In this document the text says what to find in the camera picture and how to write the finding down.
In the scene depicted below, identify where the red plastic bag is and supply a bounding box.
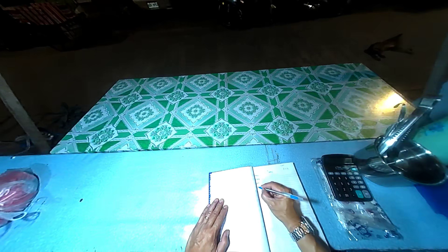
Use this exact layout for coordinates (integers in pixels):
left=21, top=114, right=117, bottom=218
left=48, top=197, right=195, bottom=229
left=0, top=169, right=40, bottom=228

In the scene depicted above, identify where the dark grey upright post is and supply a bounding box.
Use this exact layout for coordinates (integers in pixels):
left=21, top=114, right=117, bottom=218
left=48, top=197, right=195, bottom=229
left=423, top=42, right=448, bottom=102

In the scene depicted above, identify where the light green rounded object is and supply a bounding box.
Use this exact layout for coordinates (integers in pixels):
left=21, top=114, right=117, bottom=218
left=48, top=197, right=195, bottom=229
left=413, top=116, right=448, bottom=163

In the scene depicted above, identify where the clear printed plastic bag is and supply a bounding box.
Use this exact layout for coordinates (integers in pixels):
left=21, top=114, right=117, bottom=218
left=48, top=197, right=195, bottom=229
left=311, top=157, right=404, bottom=241

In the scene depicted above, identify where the black desktop calculator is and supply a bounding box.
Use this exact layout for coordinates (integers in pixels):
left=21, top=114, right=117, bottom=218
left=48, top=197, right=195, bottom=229
left=322, top=154, right=374, bottom=202

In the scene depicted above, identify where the person's right hand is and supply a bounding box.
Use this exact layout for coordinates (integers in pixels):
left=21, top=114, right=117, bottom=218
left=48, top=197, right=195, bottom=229
left=259, top=181, right=302, bottom=228

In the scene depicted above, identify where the lined notebook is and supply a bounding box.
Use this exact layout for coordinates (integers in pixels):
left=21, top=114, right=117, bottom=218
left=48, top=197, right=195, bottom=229
left=209, top=162, right=331, bottom=252

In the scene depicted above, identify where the blue and white pen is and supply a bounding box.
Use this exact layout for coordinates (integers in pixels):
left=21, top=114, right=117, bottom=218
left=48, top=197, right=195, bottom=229
left=259, top=186, right=304, bottom=201

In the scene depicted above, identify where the pale upright post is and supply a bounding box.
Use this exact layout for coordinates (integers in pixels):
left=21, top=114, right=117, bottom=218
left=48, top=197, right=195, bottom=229
left=0, top=73, right=52, bottom=154

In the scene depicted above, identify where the shiny metal pitcher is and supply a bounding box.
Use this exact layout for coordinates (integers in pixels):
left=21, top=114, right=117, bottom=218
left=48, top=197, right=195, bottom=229
left=354, top=136, right=448, bottom=187

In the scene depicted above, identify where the green patterned tablecloth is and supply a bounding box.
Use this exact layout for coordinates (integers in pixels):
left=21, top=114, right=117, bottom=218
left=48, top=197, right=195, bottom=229
left=50, top=63, right=415, bottom=154

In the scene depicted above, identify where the person's right forearm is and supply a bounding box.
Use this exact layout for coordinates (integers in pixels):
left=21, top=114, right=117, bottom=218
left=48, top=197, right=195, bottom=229
left=289, top=216, right=331, bottom=252

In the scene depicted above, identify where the dark blue flat object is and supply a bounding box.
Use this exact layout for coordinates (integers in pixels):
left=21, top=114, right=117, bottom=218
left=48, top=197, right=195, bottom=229
left=414, top=183, right=448, bottom=217

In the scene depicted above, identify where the person's left hand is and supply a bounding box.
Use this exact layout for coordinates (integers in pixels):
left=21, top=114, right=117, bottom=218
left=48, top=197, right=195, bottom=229
left=185, top=198, right=230, bottom=252

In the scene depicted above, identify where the vehicle with license plate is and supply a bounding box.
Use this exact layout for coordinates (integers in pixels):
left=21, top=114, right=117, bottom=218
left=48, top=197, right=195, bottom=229
left=132, top=0, right=173, bottom=10

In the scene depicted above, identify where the brown dog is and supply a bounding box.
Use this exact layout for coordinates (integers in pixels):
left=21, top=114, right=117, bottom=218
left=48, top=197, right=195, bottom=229
left=364, top=34, right=413, bottom=61

